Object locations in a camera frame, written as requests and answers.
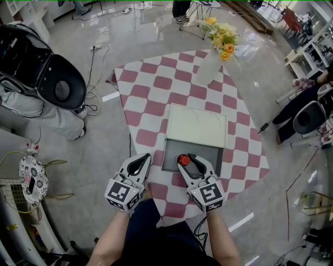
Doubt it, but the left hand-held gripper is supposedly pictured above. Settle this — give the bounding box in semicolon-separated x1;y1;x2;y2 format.
104;153;152;214

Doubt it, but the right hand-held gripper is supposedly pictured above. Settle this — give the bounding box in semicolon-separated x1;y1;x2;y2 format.
177;153;226;214

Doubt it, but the red round cap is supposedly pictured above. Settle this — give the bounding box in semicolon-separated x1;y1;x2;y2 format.
176;154;193;169

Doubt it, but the cream box lid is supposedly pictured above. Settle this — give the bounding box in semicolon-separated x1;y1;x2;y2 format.
161;103;228;178

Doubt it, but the person's left forearm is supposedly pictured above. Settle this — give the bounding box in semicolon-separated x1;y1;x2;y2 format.
87;211;131;266

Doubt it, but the person's right forearm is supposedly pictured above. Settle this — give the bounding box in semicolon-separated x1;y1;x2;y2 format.
207;211;241;266

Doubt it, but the person's dark clothing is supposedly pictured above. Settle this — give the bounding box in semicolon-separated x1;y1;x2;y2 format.
111;198;222;266

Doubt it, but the black power adapter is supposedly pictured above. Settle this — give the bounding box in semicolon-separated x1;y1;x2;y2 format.
257;118;276;135

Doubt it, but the pink white checked tablecloth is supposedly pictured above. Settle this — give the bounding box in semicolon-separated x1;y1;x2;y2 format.
105;49;270;229

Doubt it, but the floral round cushion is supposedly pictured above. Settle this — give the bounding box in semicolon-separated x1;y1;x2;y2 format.
18;155;49;204

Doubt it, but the white vase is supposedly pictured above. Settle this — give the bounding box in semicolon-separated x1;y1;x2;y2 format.
195;49;222;86

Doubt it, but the gold metal rack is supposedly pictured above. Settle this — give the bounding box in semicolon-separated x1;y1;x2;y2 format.
301;191;333;216

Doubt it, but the white low cabinet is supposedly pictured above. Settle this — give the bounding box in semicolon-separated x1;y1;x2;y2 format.
0;127;29;159

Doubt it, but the small checked table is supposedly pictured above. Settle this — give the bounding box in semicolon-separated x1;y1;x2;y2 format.
275;77;317;103

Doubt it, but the yellow flower bouquet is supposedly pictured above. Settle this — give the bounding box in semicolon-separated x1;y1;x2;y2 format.
197;17;242;71

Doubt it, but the white shelf unit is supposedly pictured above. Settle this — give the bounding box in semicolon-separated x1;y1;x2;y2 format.
285;15;333;78

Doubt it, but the brown wooden step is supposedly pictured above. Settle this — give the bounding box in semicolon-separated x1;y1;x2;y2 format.
223;0;274;36

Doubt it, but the round white table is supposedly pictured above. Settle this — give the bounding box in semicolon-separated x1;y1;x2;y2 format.
179;0;222;40

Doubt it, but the orange armchair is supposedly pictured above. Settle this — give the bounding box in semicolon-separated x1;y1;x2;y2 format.
282;6;305;37

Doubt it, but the white cubby shelf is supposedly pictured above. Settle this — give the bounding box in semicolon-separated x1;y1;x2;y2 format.
0;0;55;44

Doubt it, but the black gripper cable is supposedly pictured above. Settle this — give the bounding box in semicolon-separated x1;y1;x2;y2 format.
194;217;209;250

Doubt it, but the yellow-green hose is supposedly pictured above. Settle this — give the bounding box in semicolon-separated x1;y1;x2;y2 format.
0;150;75;216

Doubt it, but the white cable coil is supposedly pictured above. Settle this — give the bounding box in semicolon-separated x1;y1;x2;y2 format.
84;84;101;116

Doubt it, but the white wire grid rack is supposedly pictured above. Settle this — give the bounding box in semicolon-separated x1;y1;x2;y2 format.
0;179;27;214

